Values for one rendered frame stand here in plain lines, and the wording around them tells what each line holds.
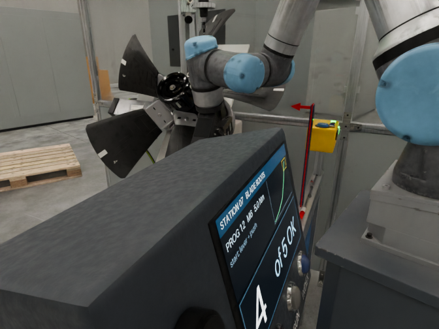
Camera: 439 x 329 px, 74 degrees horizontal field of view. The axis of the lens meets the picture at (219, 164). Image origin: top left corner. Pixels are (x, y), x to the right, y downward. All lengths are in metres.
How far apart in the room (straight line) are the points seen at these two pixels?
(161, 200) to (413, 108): 0.32
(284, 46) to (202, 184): 0.54
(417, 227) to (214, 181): 0.45
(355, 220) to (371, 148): 0.99
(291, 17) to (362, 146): 1.07
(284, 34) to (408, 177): 0.37
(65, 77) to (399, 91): 6.50
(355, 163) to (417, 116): 1.27
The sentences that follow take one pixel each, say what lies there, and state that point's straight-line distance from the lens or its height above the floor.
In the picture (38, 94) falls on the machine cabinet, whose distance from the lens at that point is 6.55.
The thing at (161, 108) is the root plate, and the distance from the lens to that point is 1.04.
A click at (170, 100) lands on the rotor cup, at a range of 0.96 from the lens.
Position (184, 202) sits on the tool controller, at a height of 1.25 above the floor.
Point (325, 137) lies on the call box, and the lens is 1.13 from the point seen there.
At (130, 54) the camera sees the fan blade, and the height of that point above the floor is 1.32.
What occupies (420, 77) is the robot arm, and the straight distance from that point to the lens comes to 0.40.
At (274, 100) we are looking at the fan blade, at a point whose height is 1.20.
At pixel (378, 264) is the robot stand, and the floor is 1.00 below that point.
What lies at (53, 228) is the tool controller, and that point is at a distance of 0.19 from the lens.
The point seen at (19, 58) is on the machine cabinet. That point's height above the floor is 1.24.
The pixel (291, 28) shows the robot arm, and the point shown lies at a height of 1.37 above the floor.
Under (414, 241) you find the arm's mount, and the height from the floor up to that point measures 1.04.
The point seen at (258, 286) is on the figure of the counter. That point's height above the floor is 1.18.
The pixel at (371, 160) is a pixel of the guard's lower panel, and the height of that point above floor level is 0.82.
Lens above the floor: 1.33
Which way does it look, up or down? 21 degrees down
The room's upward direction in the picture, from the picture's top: straight up
